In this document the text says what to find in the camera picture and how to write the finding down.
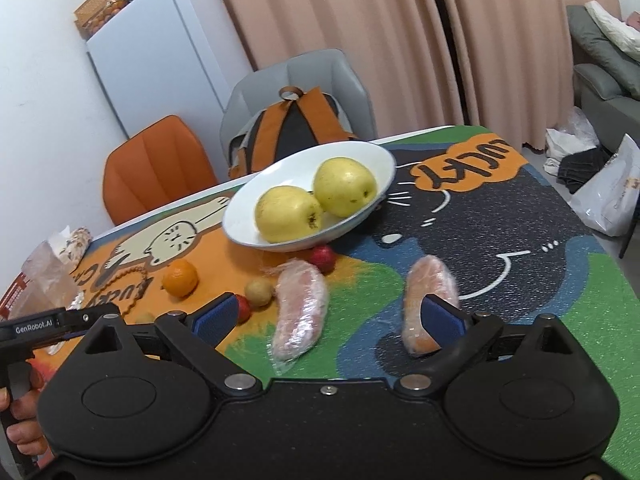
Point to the orange and black backpack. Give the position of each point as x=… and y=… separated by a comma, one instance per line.
x=295, y=120

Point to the white fridge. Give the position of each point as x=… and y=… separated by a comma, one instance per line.
x=160, y=50

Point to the printed cat table mat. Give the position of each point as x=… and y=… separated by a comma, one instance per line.
x=525, y=220

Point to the grey sofa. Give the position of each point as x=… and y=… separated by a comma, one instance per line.
x=600, y=85

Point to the orange chair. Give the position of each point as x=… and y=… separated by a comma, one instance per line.
x=155, y=165

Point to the person's left hand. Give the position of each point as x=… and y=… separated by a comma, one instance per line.
x=27, y=437

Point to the small red fruit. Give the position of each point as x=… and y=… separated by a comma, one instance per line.
x=321, y=258
x=244, y=308

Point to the pink cloth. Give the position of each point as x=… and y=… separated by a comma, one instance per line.
x=634, y=21

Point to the white plastic bag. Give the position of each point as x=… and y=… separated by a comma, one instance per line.
x=607, y=195

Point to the plastic-wrapped carrot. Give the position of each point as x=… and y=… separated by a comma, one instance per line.
x=300, y=305
x=430, y=280

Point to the large yellow-green mango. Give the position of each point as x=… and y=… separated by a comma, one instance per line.
x=285, y=212

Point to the clear plastic bag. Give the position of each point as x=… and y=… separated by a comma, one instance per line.
x=570, y=135

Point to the clear drinking glass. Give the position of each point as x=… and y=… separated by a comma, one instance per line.
x=45, y=280

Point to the small brown fruit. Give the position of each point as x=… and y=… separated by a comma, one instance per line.
x=259, y=292

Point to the orange woven basket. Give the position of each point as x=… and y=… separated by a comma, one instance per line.
x=97, y=10

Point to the patterned snack packet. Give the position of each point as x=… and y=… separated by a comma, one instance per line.
x=75, y=247

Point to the orange mandarin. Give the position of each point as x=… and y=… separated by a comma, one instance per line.
x=180, y=277

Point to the grey chair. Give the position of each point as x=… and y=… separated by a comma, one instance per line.
x=320, y=70

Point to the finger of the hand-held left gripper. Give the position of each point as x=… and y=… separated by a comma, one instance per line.
x=85, y=321

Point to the dark folded clothes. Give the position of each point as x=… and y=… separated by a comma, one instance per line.
x=582, y=167

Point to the white pillow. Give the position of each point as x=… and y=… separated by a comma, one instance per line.
x=615, y=30

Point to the white bowl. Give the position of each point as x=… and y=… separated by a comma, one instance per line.
x=236, y=216

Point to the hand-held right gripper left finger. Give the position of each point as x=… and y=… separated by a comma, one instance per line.
x=217, y=317

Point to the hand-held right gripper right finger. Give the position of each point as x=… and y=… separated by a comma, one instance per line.
x=442, y=322

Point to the pink curtain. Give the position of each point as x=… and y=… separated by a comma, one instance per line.
x=515, y=35
x=325, y=5

